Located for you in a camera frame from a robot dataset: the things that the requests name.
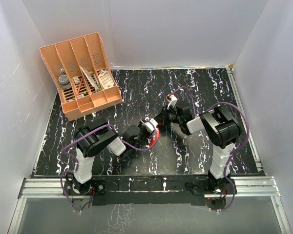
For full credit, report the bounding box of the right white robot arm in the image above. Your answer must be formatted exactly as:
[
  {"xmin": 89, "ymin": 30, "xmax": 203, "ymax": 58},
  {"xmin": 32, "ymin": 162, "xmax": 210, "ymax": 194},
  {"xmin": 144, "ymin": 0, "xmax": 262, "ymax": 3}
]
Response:
[{"xmin": 154, "ymin": 103, "xmax": 242, "ymax": 195}]

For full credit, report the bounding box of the white paper card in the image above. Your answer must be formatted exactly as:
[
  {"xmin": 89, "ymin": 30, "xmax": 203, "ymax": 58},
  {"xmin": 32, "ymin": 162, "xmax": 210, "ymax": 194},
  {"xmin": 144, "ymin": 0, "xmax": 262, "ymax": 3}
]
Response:
[{"xmin": 80, "ymin": 66, "xmax": 99, "ymax": 91}]

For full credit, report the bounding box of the small white eraser block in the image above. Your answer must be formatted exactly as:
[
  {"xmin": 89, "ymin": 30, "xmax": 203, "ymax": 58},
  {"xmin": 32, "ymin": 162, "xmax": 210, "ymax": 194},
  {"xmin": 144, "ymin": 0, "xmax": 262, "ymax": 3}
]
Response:
[{"xmin": 73, "ymin": 76, "xmax": 80, "ymax": 84}]

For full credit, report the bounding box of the small grey jar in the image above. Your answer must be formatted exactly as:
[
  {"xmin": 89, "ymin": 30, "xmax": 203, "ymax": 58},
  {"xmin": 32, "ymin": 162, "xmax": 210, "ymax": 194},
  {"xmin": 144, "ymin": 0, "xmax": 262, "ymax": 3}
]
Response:
[{"xmin": 58, "ymin": 75, "xmax": 71, "ymax": 90}]

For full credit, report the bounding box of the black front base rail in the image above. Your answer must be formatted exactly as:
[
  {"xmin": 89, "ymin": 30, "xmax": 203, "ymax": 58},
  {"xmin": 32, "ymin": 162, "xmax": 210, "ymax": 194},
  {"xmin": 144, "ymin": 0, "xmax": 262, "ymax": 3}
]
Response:
[{"xmin": 90, "ymin": 175, "xmax": 211, "ymax": 206}]

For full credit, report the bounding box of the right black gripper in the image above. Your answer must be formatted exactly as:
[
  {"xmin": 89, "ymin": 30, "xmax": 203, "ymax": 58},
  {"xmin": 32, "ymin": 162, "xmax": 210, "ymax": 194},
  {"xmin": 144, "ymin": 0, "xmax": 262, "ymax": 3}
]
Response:
[{"xmin": 153, "ymin": 105, "xmax": 183, "ymax": 125}]

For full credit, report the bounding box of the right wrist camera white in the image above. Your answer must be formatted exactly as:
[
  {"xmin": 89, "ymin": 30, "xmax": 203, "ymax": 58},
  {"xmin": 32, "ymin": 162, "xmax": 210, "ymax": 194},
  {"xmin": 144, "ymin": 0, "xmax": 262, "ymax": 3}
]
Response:
[{"xmin": 166, "ymin": 94, "xmax": 178, "ymax": 110}]

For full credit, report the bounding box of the peach desk organizer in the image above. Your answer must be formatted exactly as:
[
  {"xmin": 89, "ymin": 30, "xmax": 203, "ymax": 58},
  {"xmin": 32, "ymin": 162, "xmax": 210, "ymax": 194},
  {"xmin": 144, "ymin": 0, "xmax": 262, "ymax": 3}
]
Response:
[{"xmin": 40, "ymin": 32, "xmax": 123, "ymax": 121}]

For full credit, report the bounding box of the white labelled packet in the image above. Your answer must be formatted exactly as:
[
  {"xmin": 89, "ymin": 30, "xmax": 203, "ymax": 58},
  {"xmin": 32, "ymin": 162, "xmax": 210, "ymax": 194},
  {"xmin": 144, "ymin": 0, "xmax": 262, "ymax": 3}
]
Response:
[{"xmin": 98, "ymin": 70, "xmax": 115, "ymax": 89}]

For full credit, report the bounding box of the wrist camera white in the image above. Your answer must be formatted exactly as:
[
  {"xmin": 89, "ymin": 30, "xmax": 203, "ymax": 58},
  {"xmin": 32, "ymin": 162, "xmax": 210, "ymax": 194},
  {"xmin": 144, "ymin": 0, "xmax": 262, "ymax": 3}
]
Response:
[
  {"xmin": 166, "ymin": 94, "xmax": 178, "ymax": 110},
  {"xmin": 142, "ymin": 118, "xmax": 158, "ymax": 133}
]

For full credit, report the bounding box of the red pencil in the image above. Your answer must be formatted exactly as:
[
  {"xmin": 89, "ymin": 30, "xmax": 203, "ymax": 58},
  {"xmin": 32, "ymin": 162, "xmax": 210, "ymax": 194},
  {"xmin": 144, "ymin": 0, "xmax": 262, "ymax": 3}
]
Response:
[{"xmin": 76, "ymin": 78, "xmax": 84, "ymax": 96}]

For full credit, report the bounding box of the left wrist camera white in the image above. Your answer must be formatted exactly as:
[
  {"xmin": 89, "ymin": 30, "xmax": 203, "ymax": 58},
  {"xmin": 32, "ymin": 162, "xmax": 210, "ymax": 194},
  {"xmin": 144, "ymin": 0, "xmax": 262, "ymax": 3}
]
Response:
[{"xmin": 142, "ymin": 118, "xmax": 158, "ymax": 133}]

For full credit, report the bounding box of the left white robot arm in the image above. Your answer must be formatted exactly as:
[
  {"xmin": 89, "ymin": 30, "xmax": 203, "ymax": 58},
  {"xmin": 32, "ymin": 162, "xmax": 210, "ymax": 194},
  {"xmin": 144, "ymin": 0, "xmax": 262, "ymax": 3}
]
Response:
[{"xmin": 70, "ymin": 117, "xmax": 159, "ymax": 195}]

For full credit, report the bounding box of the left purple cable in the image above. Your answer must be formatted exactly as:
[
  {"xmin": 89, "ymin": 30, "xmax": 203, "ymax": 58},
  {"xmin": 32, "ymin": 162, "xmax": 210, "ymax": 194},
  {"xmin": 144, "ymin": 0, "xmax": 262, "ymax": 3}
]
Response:
[{"xmin": 60, "ymin": 119, "xmax": 153, "ymax": 212}]

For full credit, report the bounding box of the steel key holder red handle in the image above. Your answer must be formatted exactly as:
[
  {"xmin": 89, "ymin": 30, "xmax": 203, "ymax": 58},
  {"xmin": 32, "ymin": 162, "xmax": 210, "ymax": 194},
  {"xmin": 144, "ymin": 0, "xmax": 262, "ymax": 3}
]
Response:
[{"xmin": 146, "ymin": 129, "xmax": 160, "ymax": 149}]

